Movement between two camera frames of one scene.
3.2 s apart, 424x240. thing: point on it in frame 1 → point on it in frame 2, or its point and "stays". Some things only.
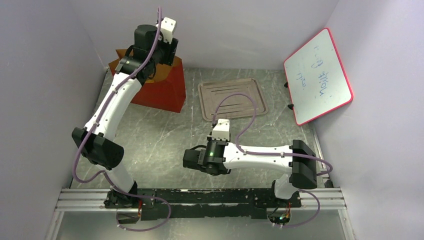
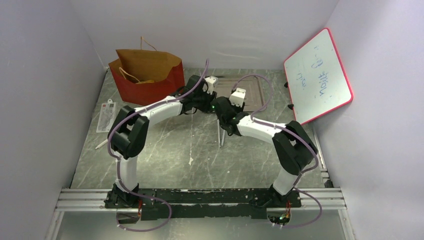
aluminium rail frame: (71, 199) stays
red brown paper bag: (166, 91) stays
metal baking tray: (231, 107) stays
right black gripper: (191, 158) → (224, 120)
